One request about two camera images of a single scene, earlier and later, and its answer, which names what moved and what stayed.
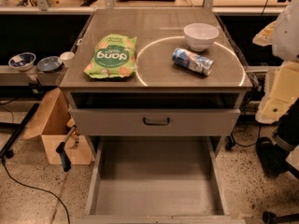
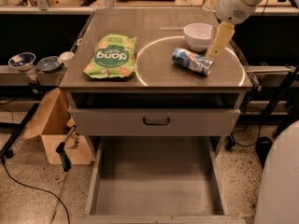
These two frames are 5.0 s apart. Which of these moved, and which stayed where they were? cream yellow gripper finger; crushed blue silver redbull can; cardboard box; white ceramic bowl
Moved: cream yellow gripper finger
Stayed: crushed blue silver redbull can; cardboard box; white ceramic bowl
